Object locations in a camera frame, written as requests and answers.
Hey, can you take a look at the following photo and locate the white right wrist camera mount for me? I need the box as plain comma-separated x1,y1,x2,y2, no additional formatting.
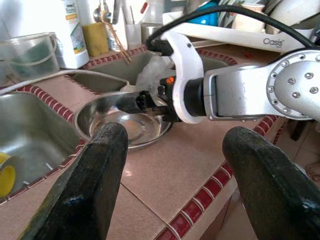
159,31,205,125

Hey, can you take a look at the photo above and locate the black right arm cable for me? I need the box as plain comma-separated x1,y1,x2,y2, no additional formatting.
144,4,320,51

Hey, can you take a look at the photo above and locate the translucent utensil cup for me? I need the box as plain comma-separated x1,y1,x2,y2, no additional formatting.
124,23,142,50

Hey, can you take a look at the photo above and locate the white detergent bottle yellow cap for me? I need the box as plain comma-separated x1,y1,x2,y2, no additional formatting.
53,0,90,70

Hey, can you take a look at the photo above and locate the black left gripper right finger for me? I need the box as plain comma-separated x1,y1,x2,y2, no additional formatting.
221,126,320,240

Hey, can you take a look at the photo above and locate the brown hanging cord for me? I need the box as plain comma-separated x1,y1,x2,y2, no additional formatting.
106,21,132,65

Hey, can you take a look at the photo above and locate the shallow steel plate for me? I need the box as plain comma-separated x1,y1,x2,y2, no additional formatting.
74,91,173,150

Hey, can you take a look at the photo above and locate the cream plastic spoon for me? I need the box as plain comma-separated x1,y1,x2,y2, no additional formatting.
119,83,138,94

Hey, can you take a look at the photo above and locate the translucent plastic container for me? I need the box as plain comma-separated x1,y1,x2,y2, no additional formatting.
139,0,166,25

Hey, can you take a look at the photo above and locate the ochre scouring sponge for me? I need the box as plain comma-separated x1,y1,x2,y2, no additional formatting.
81,21,110,58

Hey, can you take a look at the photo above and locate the small steel cup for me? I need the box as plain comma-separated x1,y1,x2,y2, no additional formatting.
141,22,163,43

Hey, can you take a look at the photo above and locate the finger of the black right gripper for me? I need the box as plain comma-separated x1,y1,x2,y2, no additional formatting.
116,91,148,113

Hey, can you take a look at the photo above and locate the grey water hose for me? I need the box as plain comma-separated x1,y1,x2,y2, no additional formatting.
0,69,131,96

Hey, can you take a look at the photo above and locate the steel sink basin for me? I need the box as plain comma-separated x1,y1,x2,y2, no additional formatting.
0,92,86,201

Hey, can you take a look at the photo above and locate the yellow plastic bowl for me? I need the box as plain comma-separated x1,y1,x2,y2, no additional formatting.
0,152,17,198

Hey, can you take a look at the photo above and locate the blue plastic bowl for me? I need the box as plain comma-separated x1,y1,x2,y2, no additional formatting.
187,0,221,26

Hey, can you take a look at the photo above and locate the clear plastic bag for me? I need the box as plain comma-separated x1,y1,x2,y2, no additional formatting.
134,54,176,93

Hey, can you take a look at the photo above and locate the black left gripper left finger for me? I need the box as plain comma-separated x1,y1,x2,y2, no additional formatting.
17,121,129,240

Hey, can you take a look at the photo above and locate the white ceramic bowl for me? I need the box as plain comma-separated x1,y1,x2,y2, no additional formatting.
264,0,320,28

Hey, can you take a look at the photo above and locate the clear plastic small bucket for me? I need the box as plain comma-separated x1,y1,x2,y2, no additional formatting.
0,31,61,83

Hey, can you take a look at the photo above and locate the white plastic dish rack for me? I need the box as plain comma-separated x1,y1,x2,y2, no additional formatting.
162,0,320,55

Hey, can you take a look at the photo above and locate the bare human foot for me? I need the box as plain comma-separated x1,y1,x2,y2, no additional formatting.
306,159,320,182

